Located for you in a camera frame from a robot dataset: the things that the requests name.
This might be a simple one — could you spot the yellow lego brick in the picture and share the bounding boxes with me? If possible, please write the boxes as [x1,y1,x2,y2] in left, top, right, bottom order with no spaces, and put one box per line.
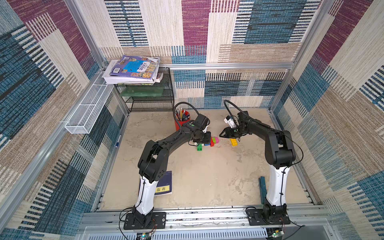
[230,139,238,147]

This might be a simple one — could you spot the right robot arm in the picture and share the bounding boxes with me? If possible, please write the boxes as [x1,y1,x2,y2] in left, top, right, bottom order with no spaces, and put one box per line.
[220,111,296,223]

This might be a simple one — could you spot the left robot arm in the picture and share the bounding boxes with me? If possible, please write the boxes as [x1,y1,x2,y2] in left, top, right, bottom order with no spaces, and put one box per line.
[132,114,211,227]

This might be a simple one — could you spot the red pencil cup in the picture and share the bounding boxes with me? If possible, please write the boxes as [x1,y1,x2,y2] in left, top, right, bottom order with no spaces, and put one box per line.
[175,109,191,131]

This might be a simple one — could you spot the pencils in cup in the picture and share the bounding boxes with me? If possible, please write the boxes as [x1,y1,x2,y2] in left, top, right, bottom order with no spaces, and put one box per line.
[175,108,190,122]

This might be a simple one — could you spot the dark blue notebook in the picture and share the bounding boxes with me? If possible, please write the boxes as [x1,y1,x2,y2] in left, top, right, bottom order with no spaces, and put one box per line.
[155,171,173,196]

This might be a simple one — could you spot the teal stapler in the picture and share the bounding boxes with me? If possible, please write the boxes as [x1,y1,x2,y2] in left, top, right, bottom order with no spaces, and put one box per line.
[259,176,267,205]

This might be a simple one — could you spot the green tray on shelf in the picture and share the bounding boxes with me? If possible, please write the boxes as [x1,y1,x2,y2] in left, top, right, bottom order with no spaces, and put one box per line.
[120,87,164,97]

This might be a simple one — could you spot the stack of books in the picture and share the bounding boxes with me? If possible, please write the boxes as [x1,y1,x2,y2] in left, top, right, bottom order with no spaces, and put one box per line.
[102,55,164,85]

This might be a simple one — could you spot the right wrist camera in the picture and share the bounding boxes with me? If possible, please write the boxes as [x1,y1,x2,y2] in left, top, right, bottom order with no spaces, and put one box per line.
[224,116,237,129]

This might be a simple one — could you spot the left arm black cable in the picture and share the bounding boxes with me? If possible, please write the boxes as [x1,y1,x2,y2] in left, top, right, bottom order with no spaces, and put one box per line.
[172,101,201,133]

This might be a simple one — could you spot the black wire shelf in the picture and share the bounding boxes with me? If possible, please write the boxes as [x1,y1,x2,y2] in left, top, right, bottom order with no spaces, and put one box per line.
[115,68,175,113]

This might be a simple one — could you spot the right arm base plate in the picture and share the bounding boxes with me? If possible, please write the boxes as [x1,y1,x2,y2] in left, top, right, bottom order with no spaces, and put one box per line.
[246,207,291,226]

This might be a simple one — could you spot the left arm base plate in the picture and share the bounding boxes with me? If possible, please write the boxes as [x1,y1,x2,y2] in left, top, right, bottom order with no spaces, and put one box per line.
[123,212,167,230]

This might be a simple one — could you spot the white wire basket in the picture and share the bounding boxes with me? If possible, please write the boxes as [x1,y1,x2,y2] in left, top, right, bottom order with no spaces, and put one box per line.
[65,84,113,135]

